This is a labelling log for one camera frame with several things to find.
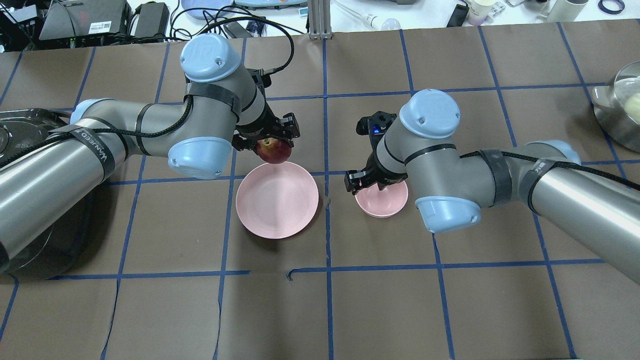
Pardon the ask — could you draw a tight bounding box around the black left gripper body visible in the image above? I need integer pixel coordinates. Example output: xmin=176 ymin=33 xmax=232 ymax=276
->
xmin=231 ymin=68 xmax=301 ymax=151

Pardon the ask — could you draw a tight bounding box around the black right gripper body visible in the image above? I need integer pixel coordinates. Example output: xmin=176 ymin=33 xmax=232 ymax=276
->
xmin=343 ymin=111 xmax=409 ymax=196

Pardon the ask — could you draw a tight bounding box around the red apple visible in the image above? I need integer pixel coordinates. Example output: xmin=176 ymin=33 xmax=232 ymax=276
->
xmin=254 ymin=137 xmax=292 ymax=164

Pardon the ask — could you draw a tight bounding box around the pink bowl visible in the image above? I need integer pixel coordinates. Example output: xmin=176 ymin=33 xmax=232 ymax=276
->
xmin=355 ymin=182 xmax=409 ymax=219

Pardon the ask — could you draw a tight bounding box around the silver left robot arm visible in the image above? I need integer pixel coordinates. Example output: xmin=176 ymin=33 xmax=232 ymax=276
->
xmin=0 ymin=33 xmax=300 ymax=272

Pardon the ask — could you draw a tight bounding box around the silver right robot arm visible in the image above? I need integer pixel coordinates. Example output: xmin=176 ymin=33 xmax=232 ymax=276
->
xmin=343 ymin=89 xmax=640 ymax=283

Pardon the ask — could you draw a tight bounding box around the pink plate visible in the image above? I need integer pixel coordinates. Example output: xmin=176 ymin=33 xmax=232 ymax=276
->
xmin=235 ymin=161 xmax=320 ymax=240

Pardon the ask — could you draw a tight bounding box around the light blue plate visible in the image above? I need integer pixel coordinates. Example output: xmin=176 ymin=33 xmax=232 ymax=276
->
xmin=180 ymin=0 xmax=234 ymax=19

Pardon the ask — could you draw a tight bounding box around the black power adapter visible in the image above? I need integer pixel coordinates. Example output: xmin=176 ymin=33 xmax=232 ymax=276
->
xmin=132 ymin=1 xmax=169 ymax=38

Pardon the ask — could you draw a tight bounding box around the glass pot with lid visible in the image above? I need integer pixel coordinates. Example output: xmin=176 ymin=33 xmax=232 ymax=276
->
xmin=590 ymin=61 xmax=640 ymax=153

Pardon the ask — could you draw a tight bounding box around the aluminium frame post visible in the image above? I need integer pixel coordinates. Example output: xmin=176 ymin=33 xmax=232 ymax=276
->
xmin=307 ymin=0 xmax=333 ymax=40

